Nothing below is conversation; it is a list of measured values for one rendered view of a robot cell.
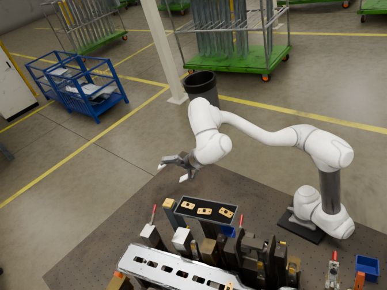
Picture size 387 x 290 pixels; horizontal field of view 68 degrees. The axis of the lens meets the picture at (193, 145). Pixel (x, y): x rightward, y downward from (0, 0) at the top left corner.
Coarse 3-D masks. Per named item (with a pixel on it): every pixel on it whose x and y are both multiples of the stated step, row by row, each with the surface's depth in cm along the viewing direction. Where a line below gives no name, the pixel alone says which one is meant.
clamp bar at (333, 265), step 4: (332, 264) 122; (336, 264) 121; (332, 268) 121; (336, 268) 121; (332, 272) 119; (336, 272) 119; (328, 276) 126; (332, 276) 126; (336, 276) 123; (328, 280) 127; (332, 280) 127; (336, 280) 125; (328, 284) 128; (336, 284) 126; (328, 288) 130
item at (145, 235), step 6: (144, 228) 182; (150, 228) 180; (156, 228) 182; (144, 234) 178; (150, 234) 177; (156, 234) 183; (144, 240) 181; (150, 240) 178; (156, 240) 184; (150, 246) 183; (156, 246) 185; (162, 246) 192; (168, 252) 198
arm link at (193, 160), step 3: (192, 150) 126; (189, 153) 127; (192, 153) 124; (189, 156) 126; (192, 156) 124; (195, 156) 122; (189, 159) 125; (192, 159) 124; (195, 159) 123; (189, 162) 126; (192, 162) 125; (195, 162) 124; (198, 162) 123; (192, 165) 126; (195, 165) 125; (198, 165) 124; (201, 165) 124; (204, 165) 124; (198, 168) 127
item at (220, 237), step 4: (220, 236) 158; (224, 236) 158; (220, 240) 157; (224, 240) 156; (220, 244) 158; (224, 244) 156; (220, 248) 162; (224, 252) 163; (224, 256) 166; (224, 260) 170; (228, 264) 171; (228, 268) 175
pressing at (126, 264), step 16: (128, 256) 176; (144, 256) 173; (160, 256) 170; (176, 256) 167; (128, 272) 167; (144, 272) 165; (160, 272) 162; (176, 272) 160; (192, 272) 157; (208, 272) 155; (224, 272) 152; (176, 288) 153; (192, 288) 150; (208, 288) 148; (240, 288) 144; (288, 288) 138
